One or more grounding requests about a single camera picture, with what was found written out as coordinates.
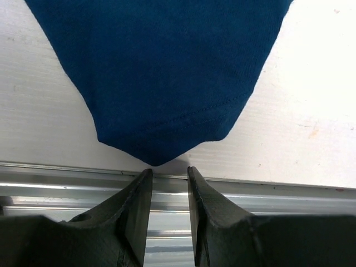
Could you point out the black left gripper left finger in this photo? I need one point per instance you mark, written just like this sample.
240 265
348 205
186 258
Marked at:
114 232

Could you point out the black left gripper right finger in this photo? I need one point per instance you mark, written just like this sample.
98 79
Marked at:
220 229

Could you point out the dark blue t shirt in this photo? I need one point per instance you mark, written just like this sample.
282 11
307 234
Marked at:
161 77

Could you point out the aluminium front rail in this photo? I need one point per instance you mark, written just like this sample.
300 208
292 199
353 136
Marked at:
61 193

